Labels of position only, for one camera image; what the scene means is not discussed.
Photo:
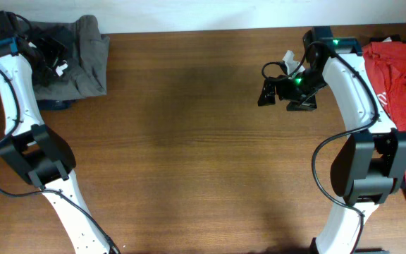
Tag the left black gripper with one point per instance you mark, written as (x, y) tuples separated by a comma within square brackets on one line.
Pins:
[(56, 49)]

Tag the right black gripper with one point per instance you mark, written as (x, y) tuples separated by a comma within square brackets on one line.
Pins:
[(306, 104)]

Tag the black Nike t-shirt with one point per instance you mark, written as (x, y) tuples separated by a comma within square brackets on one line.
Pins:
[(60, 33)]

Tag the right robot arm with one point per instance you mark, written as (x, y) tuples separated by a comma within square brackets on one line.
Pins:
[(372, 163)]

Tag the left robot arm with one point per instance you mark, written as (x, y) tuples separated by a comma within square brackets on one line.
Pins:
[(40, 156)]

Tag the folded grey shorts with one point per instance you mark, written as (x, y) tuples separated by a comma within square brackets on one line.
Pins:
[(85, 75)]

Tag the folded dark navy garment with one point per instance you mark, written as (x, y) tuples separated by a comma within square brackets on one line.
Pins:
[(54, 105)]

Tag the black logo t-shirt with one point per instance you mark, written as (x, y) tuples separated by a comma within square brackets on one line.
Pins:
[(388, 38)]

